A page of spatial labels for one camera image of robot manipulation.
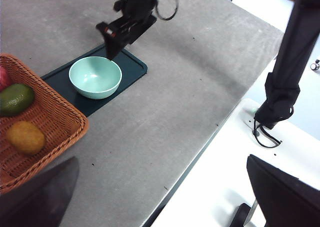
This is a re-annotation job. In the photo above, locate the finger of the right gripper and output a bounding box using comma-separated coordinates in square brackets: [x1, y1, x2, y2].
[103, 33, 130, 62]

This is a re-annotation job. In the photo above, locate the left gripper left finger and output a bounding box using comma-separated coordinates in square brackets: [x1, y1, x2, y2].
[0, 156, 80, 227]

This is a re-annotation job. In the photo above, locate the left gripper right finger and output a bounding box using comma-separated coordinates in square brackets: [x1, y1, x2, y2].
[246, 153, 320, 227]

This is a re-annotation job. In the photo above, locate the teal ribbed bowl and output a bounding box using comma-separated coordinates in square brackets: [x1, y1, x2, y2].
[68, 56, 123, 100]

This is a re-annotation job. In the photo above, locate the yellow-brown kiwi fruit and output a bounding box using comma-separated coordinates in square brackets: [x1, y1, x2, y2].
[6, 120, 46, 155]

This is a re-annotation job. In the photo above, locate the dark rectangular tray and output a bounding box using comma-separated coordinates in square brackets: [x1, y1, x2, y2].
[41, 43, 148, 118]

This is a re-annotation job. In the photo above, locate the brown wicker basket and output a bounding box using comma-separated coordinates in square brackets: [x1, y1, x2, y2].
[0, 53, 90, 195]

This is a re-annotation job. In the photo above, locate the green avocado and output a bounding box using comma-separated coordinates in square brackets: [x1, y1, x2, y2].
[0, 83, 35, 117]

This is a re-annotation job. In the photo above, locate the red apple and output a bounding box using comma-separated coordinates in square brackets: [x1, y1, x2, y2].
[0, 65, 12, 92]

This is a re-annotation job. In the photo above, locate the black looping arm cable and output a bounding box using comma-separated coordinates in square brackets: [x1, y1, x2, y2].
[154, 0, 180, 22]

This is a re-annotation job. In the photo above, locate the black base cable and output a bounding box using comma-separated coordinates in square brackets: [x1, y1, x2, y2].
[252, 106, 295, 148]

